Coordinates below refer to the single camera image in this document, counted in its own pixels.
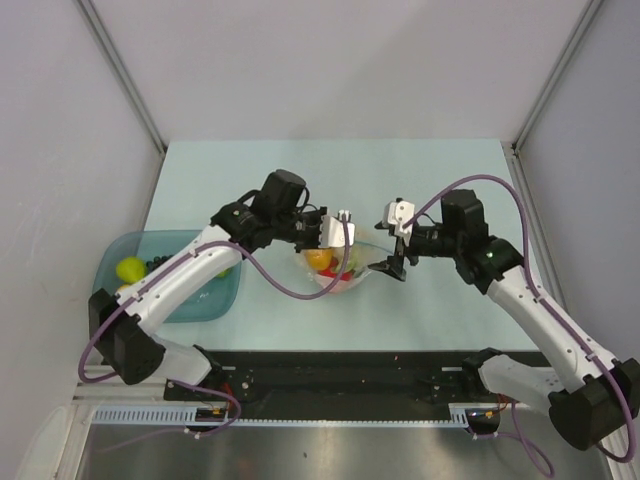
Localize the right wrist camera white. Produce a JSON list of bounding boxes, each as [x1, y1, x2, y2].
[[374, 198, 415, 243]]

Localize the white cable duct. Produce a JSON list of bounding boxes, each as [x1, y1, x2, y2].
[[93, 405, 469, 429]]

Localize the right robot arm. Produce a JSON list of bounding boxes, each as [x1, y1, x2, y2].
[[371, 189, 639, 451]]

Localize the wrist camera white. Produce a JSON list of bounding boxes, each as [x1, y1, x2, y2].
[[319, 210, 356, 249], [374, 198, 415, 243]]

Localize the orange fruit toy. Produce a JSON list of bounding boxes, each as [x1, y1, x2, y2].
[[304, 249, 333, 271]]

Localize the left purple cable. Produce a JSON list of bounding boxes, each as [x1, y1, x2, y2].
[[77, 214, 351, 454]]

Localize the black grape bunch toy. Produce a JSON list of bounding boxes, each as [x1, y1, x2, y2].
[[146, 255, 172, 269]]

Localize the green lettuce toy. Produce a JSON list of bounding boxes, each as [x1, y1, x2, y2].
[[343, 244, 371, 279]]

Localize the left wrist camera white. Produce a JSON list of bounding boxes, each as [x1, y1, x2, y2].
[[319, 210, 356, 249]]

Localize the green apple toy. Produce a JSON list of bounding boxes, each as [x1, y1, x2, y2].
[[215, 268, 232, 278]]

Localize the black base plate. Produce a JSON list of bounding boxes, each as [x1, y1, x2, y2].
[[163, 350, 505, 423]]

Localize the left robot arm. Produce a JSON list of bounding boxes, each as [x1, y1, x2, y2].
[[88, 169, 333, 400]]

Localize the aluminium frame rail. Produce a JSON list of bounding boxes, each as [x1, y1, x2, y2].
[[72, 376, 166, 405]]

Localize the red apple toy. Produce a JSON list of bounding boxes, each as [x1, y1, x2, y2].
[[317, 268, 353, 281]]

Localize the clear zip top bag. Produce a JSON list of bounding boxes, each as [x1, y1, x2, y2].
[[295, 240, 391, 294]]

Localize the teal plastic tray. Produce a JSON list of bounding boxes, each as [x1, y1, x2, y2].
[[92, 230, 241, 324]]

